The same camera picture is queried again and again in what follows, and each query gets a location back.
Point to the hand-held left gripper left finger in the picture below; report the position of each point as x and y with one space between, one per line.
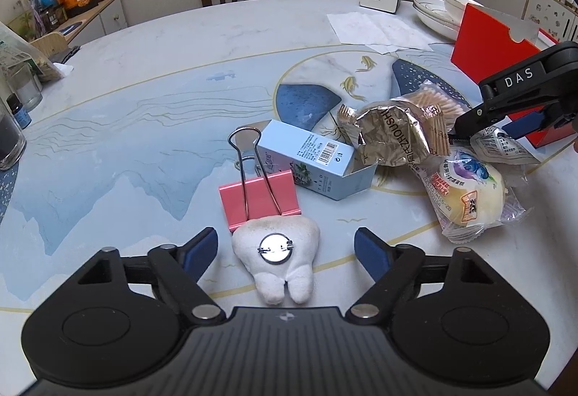
198 251

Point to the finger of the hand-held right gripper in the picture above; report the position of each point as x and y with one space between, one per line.
524 124
519 82

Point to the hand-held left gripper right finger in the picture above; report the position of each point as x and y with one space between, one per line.
371 255

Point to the small white printed packet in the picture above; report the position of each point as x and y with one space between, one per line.
501 147

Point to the red and white cardboard box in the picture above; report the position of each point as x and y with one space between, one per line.
485 48

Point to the pink binder clip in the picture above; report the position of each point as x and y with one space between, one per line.
257 202

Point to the white tooth plush badge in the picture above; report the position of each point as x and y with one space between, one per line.
275 260

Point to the cotton swab packet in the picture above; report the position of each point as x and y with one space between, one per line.
440 100

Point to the blueberry bread packet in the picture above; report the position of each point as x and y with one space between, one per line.
474 192

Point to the light blue small carton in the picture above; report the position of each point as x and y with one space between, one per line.
307 161

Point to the gold foil snack packet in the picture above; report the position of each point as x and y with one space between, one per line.
393 134

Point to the white gold-rimmed bowl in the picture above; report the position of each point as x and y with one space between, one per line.
458 5

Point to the white paper napkin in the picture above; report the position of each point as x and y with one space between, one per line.
375 30

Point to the dark filled drinking glass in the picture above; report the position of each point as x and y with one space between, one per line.
9 143

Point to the small blue bottle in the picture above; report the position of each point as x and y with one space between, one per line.
20 115

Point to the clear drinking glass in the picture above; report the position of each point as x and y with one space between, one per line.
25 86

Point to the white low cabinet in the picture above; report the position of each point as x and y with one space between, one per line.
106 19

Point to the wooden holder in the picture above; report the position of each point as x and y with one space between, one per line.
47 44

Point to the blue pad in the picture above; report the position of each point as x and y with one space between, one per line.
71 27

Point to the plastic bag of papers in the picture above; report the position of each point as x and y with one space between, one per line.
27 50

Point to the dark jars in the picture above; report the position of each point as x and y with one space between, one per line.
52 16

